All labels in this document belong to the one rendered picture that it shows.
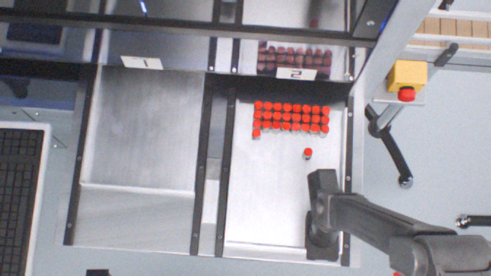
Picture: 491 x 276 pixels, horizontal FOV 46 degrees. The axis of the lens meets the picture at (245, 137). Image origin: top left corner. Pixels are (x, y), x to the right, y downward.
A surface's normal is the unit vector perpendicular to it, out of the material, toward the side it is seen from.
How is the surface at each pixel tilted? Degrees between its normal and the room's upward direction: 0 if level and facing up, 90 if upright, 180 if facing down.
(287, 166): 0
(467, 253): 16
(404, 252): 81
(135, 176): 0
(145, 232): 0
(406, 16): 90
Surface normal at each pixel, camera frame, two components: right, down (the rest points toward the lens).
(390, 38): -0.07, 0.96
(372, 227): -0.98, -0.07
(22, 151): 0.01, -0.25
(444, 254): 0.17, -0.38
